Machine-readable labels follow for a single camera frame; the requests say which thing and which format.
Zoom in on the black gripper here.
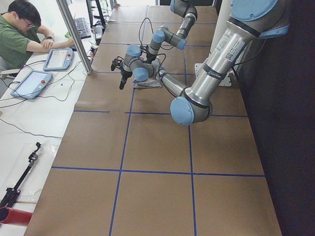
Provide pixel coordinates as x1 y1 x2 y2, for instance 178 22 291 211
119 63 132 90
145 52 157 63

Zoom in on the navy white striped polo shirt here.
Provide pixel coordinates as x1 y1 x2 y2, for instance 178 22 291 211
132 59 166 89

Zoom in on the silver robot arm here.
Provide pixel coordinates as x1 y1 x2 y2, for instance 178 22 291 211
111 0 291 125
146 0 197 64

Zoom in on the upper blue teach pendant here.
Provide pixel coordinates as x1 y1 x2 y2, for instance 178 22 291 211
43 48 74 71

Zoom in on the blue teach pendant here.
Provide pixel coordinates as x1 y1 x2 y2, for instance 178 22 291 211
43 48 74 71
10 70 53 99

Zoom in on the black keyboard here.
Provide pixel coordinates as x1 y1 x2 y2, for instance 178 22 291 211
73 17 91 39

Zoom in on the lower blue teach pendant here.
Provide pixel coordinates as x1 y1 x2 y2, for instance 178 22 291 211
10 70 53 99

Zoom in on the person in green shirt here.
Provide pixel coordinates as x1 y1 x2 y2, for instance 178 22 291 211
0 0 74 69

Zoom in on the black tripod selfie stick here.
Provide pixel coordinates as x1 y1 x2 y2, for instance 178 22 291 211
0 142 41 208

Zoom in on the red cylinder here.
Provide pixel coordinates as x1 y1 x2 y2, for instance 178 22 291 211
0 206 32 226

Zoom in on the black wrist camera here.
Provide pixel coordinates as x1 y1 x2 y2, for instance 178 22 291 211
111 56 124 71

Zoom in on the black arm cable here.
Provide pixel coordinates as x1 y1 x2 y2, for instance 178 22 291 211
138 17 166 72

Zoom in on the black cable on table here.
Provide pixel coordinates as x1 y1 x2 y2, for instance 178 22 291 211
0 61 82 140

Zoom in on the aluminium frame post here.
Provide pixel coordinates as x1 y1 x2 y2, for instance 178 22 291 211
56 0 93 75

